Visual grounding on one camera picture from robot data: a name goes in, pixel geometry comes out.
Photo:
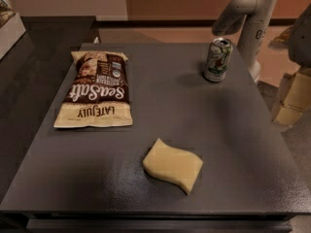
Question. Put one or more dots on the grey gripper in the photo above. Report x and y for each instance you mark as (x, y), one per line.
(301, 41)

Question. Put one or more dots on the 7up soda can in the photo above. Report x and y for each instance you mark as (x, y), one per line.
(218, 58)

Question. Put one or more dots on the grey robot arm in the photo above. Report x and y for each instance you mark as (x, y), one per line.
(251, 19)

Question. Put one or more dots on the brown sea salt chip bag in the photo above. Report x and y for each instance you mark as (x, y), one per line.
(99, 95)

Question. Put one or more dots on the yellow wavy sponge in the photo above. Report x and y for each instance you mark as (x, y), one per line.
(172, 165)

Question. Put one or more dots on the white box at left edge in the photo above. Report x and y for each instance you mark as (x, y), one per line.
(11, 27)

